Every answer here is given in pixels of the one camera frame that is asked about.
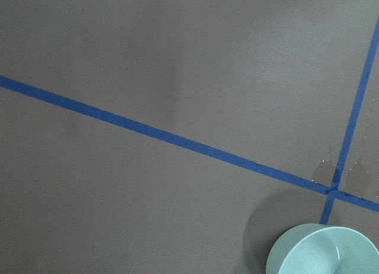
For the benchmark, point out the pale green ceramic bowl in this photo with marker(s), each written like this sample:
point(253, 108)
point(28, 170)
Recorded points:
point(317, 248)

